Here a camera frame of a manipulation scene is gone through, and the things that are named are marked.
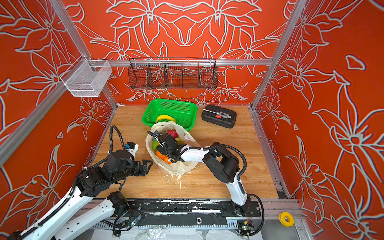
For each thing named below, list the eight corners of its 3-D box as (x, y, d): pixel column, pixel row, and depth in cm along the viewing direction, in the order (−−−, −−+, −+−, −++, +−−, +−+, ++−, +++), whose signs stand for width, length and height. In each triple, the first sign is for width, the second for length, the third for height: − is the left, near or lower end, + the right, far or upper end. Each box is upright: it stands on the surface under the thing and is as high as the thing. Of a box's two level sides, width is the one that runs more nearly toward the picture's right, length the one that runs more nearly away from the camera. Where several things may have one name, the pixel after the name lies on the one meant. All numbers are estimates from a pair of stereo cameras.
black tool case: (200, 120, 112) (200, 113, 106) (205, 108, 120) (206, 101, 114) (232, 130, 106) (235, 124, 100) (236, 116, 114) (238, 110, 108)
